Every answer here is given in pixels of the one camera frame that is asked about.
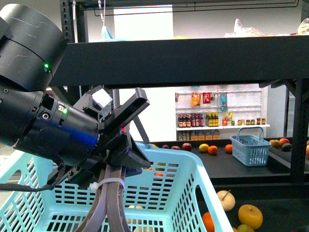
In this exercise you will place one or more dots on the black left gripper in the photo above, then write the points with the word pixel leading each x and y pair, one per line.
pixel 119 117

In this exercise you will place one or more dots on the grey basket handle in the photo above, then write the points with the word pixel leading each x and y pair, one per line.
pixel 108 203

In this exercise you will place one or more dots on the light blue shopping basket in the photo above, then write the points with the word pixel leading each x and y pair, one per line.
pixel 165 198

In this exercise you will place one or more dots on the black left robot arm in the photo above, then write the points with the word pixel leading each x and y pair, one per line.
pixel 78 138

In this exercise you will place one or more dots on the far black shelf tray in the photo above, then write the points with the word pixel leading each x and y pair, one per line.
pixel 224 169

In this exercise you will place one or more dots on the black fruit shelf tray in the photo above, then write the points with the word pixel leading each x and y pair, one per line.
pixel 285 207

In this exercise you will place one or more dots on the black upper shelf board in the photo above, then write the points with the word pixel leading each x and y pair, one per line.
pixel 188 62

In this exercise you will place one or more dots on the small orange tangerine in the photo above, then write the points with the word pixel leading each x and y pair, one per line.
pixel 208 223

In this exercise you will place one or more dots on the white pear back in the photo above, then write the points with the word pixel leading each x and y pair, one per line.
pixel 226 199

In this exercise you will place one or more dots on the small blue shopping basket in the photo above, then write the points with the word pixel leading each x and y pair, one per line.
pixel 250 150

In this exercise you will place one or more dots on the golden apple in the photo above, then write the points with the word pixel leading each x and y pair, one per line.
pixel 250 215

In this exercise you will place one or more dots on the orange yellow apple centre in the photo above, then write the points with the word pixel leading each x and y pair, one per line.
pixel 245 228

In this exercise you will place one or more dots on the white wall shelf with bottles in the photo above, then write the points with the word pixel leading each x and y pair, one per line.
pixel 200 110

